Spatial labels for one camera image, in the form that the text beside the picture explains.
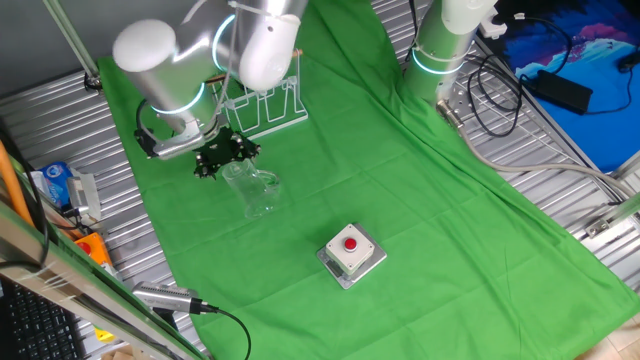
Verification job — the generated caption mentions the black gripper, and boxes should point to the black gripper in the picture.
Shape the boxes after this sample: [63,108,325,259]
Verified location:
[194,127,262,180]

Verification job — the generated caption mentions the clear glass cup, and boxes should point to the clear glass cup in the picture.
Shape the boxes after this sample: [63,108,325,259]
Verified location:
[221,158,282,220]

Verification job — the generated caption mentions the grey box small red button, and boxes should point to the grey box small red button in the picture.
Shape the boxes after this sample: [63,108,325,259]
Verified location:
[324,223,376,276]

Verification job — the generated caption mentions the orange box red button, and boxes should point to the orange box red button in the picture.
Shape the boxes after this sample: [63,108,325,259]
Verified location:
[73,232,115,268]

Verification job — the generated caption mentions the blue tissue pack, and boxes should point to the blue tissue pack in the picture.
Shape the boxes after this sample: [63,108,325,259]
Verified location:
[40,160,75,208]

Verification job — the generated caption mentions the green cloth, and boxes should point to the green cloth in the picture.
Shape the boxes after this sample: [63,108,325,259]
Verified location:
[97,0,640,360]

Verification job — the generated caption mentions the orange pole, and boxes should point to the orange pole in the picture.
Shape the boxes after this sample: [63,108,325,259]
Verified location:
[0,139,36,229]

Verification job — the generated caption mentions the wooden blocks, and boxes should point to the wooden blocks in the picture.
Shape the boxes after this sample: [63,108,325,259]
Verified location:
[99,344,139,360]

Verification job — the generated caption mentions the black keyboard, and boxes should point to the black keyboard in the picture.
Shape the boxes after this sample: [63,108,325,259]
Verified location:
[0,279,87,360]

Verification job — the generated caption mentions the white power plug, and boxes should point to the white power plug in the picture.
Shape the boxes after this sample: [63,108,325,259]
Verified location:
[477,12,526,41]

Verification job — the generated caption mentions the black power adapter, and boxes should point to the black power adapter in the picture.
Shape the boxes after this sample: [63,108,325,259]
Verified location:
[533,68,595,116]

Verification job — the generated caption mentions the blue patterned mat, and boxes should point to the blue patterned mat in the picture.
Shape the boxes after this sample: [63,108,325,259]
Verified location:
[494,0,640,174]

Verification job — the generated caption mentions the black computer mouse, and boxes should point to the black computer mouse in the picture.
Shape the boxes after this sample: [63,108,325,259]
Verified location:
[617,49,640,75]

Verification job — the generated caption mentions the white wire cup rack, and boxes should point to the white wire cup rack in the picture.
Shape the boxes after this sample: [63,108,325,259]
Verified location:
[209,47,310,141]

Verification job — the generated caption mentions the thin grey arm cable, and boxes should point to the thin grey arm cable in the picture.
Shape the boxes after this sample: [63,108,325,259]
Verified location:
[209,0,241,126]

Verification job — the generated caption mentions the black camera cable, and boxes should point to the black camera cable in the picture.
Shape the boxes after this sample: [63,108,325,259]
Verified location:
[192,299,253,360]

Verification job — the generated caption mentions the silver depth camera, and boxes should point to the silver depth camera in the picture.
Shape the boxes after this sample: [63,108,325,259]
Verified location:
[131,280,203,316]

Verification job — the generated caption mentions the ribbed silver camera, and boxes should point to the ribbed silver camera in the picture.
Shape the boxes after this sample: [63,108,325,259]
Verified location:
[66,175,94,217]

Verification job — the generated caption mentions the black camera stand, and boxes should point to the black camera stand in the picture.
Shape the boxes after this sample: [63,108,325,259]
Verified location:
[152,307,181,334]

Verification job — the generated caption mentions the aluminium frame bar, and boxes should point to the aluminium frame bar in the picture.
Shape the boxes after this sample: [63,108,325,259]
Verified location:
[0,199,214,360]
[42,0,105,95]
[583,149,640,240]

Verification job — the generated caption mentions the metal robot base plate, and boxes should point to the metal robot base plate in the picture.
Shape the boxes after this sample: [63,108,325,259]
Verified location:
[437,74,484,134]

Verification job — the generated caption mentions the black cable loop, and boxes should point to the black cable loop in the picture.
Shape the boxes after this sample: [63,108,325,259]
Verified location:
[466,53,525,139]

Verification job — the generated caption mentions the thick grey cable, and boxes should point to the thick grey cable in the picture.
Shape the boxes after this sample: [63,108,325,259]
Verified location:
[435,98,637,201]

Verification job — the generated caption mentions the black adapter cable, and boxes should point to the black adapter cable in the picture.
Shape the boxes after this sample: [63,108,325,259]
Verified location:
[514,14,634,117]

